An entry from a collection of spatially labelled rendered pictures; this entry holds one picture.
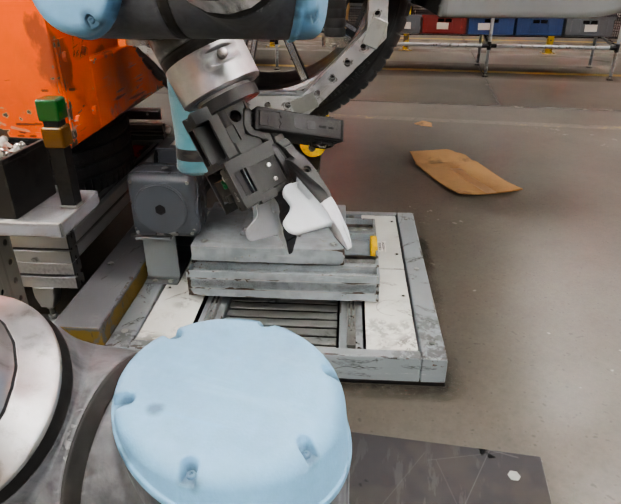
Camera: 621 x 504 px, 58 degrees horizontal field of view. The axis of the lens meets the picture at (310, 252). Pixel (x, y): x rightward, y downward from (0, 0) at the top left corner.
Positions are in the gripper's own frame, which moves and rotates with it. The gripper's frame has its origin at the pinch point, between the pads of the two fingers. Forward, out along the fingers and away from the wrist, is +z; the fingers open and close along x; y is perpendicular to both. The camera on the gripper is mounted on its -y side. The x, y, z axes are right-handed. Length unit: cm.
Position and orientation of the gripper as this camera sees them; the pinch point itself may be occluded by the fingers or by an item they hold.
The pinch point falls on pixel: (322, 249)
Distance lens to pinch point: 64.4
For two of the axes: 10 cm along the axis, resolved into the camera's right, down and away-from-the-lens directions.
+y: -7.8, 4.9, -4.0
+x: 4.4, -0.3, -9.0
